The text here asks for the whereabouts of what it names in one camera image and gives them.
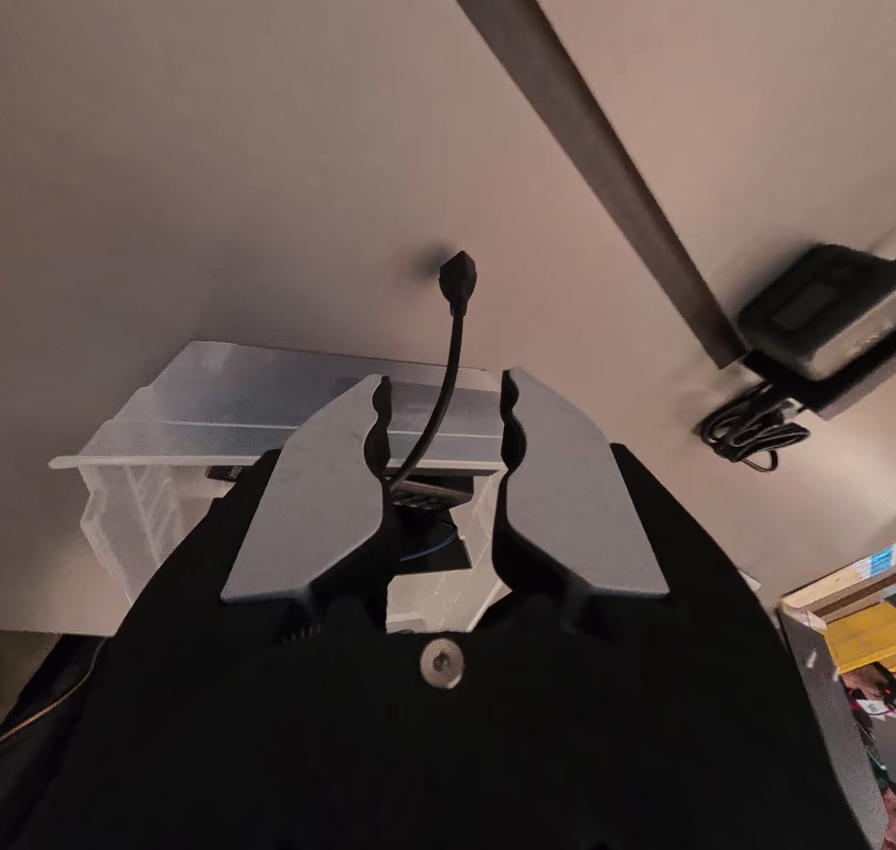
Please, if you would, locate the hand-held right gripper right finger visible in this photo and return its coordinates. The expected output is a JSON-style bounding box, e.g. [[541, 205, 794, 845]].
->
[[492, 367, 671, 599]]

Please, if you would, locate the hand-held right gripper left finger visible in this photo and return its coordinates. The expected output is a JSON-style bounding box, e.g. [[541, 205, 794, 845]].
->
[[220, 374, 393, 602]]

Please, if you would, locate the black usb hub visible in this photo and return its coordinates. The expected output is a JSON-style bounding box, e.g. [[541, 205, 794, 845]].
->
[[206, 464, 478, 574]]

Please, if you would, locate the clear plastic storage box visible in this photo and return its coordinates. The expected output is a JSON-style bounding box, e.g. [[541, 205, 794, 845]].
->
[[48, 340, 513, 634]]

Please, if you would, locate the black cable with black plug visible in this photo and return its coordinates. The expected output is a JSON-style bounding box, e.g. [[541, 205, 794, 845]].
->
[[387, 251, 479, 495]]

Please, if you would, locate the black power adapter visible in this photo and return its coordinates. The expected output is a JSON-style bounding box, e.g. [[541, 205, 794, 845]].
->
[[743, 346, 896, 422], [738, 243, 896, 383]]

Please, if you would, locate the yellow storage bin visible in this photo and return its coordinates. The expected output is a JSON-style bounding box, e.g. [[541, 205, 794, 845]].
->
[[826, 601, 896, 676]]

